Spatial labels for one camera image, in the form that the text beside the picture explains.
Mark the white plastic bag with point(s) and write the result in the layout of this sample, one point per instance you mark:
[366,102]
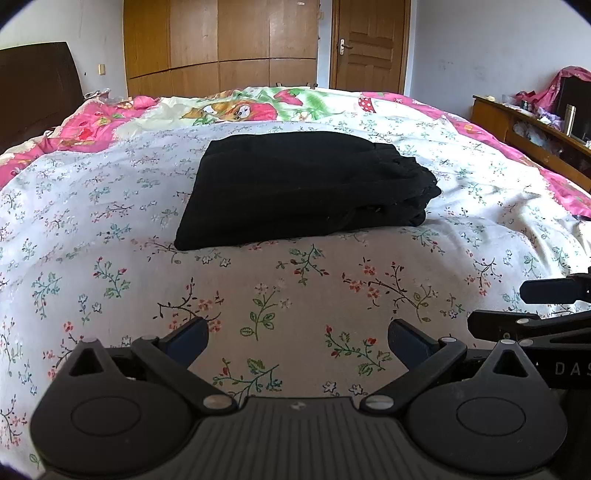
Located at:
[531,134]

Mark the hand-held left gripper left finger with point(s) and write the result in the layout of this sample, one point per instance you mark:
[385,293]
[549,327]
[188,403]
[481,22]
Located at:
[187,340]

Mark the dark television screen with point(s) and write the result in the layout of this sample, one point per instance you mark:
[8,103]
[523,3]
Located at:
[584,110]

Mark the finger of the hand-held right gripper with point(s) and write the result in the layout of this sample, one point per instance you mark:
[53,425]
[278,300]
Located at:
[549,290]
[498,323]

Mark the pink cloth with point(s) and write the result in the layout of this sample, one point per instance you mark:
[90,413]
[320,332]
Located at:
[572,76]

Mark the dark brown headboard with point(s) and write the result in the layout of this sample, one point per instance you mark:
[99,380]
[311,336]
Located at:
[37,92]

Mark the wooden wardrobe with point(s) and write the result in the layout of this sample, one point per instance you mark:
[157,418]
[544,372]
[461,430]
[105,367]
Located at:
[221,37]

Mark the wooden side cabinet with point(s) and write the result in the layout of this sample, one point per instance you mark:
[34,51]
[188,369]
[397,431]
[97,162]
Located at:
[489,115]

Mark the black pants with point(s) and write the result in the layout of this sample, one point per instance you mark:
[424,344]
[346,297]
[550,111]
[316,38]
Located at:
[300,184]

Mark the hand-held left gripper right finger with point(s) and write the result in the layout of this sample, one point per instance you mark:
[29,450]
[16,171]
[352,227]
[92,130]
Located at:
[408,344]

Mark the wooden door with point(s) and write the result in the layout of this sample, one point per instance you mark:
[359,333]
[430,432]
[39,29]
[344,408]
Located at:
[374,46]

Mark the clutter beside headboard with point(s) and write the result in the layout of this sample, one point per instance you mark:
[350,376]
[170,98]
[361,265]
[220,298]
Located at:
[99,95]

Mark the floral bed quilt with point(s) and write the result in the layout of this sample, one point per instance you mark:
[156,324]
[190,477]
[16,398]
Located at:
[323,277]

